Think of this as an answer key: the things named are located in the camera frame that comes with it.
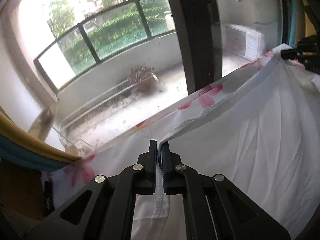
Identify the white fabric sheet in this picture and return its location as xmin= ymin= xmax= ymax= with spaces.
xmin=94 ymin=43 xmax=320 ymax=240

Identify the yellow curtain right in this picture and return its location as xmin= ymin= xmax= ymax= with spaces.
xmin=303 ymin=0 xmax=318 ymax=37

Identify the yellow curtain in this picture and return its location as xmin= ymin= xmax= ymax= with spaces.
xmin=303 ymin=0 xmax=318 ymax=37
xmin=1 ymin=108 xmax=82 ymax=163

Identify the black remote on bed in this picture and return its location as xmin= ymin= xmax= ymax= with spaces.
xmin=44 ymin=179 xmax=55 ymax=212

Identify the pink floral bed sheet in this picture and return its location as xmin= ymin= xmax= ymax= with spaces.
xmin=41 ymin=47 xmax=320 ymax=208

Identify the teal curtain left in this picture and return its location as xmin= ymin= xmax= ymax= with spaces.
xmin=1 ymin=135 xmax=69 ymax=172

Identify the yellow curtain left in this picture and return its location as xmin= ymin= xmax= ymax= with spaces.
xmin=1 ymin=108 xmax=82 ymax=163

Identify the potted dry plant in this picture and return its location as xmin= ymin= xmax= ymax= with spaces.
xmin=129 ymin=64 xmax=159 ymax=92

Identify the black balcony railing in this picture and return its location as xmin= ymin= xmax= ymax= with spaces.
xmin=34 ymin=0 xmax=175 ymax=94

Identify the dark door frame post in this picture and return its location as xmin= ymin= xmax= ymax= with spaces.
xmin=169 ymin=0 xmax=222 ymax=94

